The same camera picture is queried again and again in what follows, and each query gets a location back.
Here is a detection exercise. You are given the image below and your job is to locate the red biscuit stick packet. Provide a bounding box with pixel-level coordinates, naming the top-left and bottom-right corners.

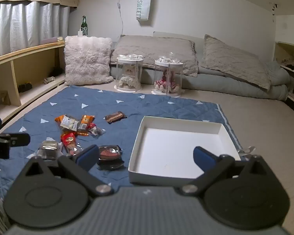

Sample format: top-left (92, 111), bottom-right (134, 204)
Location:
top-left (60, 132), bottom-right (84, 155)

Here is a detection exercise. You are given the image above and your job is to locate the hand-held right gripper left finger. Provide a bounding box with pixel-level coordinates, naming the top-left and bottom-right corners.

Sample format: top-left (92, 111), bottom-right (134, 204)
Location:
top-left (22, 145), bottom-right (113, 197)

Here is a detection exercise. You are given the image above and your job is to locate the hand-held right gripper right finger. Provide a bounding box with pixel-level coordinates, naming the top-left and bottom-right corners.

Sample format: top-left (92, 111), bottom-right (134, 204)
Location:
top-left (182, 146), bottom-right (270, 197)

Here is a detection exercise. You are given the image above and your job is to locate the silver foil snack packet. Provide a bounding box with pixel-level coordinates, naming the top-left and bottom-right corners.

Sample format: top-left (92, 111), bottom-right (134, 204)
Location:
top-left (39, 141), bottom-right (60, 160)

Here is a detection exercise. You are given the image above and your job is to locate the curved wooden shelf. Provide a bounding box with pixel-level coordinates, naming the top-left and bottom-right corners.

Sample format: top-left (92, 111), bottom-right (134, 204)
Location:
top-left (0, 40), bottom-right (66, 125)

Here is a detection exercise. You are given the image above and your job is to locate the brown chocolate bar wrapper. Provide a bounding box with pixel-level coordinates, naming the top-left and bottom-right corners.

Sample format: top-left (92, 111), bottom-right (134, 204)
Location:
top-left (105, 111), bottom-right (127, 124)

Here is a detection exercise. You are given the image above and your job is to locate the white hanging cable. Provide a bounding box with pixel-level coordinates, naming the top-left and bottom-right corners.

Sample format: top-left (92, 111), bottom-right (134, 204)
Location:
top-left (116, 0), bottom-right (125, 36)

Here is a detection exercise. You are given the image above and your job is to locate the flat grey pillow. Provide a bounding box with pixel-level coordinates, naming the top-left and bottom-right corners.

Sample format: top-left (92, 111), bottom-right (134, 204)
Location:
top-left (109, 35), bottom-right (199, 77)

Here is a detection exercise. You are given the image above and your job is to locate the clear case with pink doll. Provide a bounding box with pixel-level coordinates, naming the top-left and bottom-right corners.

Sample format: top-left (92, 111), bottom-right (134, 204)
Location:
top-left (151, 52), bottom-right (184, 97)

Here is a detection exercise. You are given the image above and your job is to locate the orange snack packet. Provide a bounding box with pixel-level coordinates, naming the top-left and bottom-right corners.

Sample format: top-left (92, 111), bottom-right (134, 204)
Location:
top-left (78, 115), bottom-right (96, 137)
top-left (54, 114), bottom-right (76, 128)

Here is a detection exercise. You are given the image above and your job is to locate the grey folded duvet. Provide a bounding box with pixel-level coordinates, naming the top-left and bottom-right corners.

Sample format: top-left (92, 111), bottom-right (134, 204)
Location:
top-left (109, 31), bottom-right (294, 101)

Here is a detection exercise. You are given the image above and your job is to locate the grey white curtain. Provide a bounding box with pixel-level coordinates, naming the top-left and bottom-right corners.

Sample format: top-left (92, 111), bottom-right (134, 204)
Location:
top-left (0, 1), bottom-right (70, 60)

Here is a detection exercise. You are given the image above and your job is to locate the small black item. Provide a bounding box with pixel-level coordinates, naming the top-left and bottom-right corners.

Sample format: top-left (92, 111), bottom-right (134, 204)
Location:
top-left (18, 83), bottom-right (33, 93)

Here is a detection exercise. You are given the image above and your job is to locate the grey textured pillow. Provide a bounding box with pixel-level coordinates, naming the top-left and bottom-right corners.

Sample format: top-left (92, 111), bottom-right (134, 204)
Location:
top-left (200, 34), bottom-right (271, 90)

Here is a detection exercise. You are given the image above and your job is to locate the grey label snack packet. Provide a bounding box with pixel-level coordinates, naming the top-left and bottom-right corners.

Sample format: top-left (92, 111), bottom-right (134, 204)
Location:
top-left (60, 117), bottom-right (81, 131)

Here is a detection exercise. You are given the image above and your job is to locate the dark round cake packet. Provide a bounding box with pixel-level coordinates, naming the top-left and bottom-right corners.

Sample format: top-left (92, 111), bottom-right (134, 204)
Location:
top-left (97, 145), bottom-right (124, 171)

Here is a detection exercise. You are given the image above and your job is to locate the blue quilted triangle mat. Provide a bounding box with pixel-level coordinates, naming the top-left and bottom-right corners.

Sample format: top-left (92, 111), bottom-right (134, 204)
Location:
top-left (0, 86), bottom-right (243, 194)

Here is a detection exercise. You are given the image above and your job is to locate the white tote bag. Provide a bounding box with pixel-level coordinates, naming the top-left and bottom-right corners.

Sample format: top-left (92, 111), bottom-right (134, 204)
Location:
top-left (137, 0), bottom-right (152, 26)

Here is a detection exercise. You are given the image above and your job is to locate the green glass bottle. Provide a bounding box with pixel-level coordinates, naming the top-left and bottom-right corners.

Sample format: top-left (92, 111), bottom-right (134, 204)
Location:
top-left (81, 15), bottom-right (89, 36)

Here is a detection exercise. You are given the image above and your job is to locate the cream dress doll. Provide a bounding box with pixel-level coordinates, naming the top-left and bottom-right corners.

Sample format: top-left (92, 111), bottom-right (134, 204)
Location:
top-left (119, 65), bottom-right (138, 89)

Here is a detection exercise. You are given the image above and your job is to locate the wooden clothes shelf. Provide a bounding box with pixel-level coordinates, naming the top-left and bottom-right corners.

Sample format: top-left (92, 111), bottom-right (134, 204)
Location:
top-left (274, 42), bottom-right (294, 118)

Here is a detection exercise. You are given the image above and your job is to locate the pink dress doll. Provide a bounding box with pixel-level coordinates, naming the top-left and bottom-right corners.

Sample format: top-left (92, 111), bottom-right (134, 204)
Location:
top-left (154, 66), bottom-right (180, 95)

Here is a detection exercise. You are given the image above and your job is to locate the white cardboard box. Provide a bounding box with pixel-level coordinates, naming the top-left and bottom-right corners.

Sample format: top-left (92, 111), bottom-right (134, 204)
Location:
top-left (128, 116), bottom-right (241, 180)

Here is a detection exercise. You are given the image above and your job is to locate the fluffy white pillow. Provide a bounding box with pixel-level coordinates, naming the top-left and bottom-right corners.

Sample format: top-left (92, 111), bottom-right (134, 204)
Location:
top-left (64, 35), bottom-right (114, 86)

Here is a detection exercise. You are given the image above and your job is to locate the clear case with cream doll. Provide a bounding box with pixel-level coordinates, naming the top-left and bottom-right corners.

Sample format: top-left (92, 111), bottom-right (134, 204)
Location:
top-left (114, 54), bottom-right (144, 93)

